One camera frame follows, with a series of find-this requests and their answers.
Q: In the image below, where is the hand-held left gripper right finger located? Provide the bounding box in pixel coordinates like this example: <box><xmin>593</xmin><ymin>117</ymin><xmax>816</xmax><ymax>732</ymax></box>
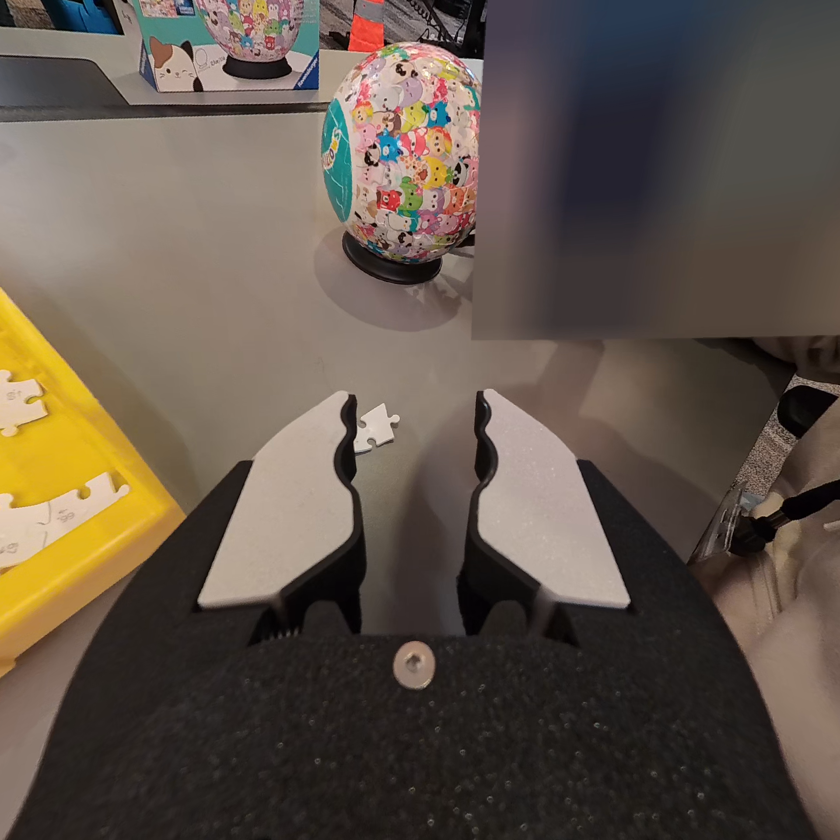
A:
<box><xmin>457</xmin><ymin>388</ymin><xmax>632</xmax><ymax>636</ymax></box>

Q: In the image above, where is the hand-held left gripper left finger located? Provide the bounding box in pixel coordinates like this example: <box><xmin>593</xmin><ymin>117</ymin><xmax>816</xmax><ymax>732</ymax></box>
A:
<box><xmin>197</xmin><ymin>390</ymin><xmax>366</xmax><ymax>634</ymax></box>

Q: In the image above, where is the white puzzle piece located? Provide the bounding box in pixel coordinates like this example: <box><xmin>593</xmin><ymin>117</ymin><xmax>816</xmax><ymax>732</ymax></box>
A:
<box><xmin>354</xmin><ymin>403</ymin><xmax>400</xmax><ymax>454</ymax></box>
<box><xmin>0</xmin><ymin>369</ymin><xmax>51</xmax><ymax>438</ymax></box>
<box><xmin>39</xmin><ymin>472</ymin><xmax>130</xmax><ymax>546</ymax></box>
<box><xmin>0</xmin><ymin>495</ymin><xmax>53</xmax><ymax>571</ymax></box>

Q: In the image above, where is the yellow plastic bin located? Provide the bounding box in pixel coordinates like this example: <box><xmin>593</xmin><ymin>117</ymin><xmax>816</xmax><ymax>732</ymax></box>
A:
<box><xmin>0</xmin><ymin>287</ymin><xmax>186</xmax><ymax>677</ymax></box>

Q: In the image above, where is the colourful puzzle ball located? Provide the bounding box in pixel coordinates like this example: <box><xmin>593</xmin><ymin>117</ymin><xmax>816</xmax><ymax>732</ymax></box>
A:
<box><xmin>322</xmin><ymin>41</ymin><xmax>484</xmax><ymax>265</ymax></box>

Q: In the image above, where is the black ball stand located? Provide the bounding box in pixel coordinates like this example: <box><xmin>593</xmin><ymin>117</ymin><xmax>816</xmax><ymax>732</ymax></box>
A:
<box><xmin>342</xmin><ymin>230</ymin><xmax>444</xmax><ymax>285</ymax></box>

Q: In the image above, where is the printed puzzle box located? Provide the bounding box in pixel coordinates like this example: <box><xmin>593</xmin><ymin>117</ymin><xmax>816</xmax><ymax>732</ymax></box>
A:
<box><xmin>134</xmin><ymin>0</ymin><xmax>320</xmax><ymax>94</ymax></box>

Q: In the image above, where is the orange traffic cone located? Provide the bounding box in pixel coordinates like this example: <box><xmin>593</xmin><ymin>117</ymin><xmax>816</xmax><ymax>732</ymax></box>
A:
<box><xmin>346</xmin><ymin>0</ymin><xmax>389</xmax><ymax>53</ymax></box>

